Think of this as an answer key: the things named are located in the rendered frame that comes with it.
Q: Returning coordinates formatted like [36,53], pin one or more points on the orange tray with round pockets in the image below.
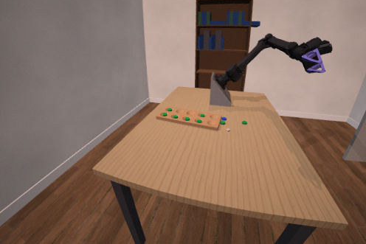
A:
[207,121]

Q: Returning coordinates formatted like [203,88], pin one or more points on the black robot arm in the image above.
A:
[290,48]

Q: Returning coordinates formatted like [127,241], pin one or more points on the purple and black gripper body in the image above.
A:
[306,64]

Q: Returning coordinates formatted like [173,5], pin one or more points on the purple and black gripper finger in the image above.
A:
[307,57]
[315,68]

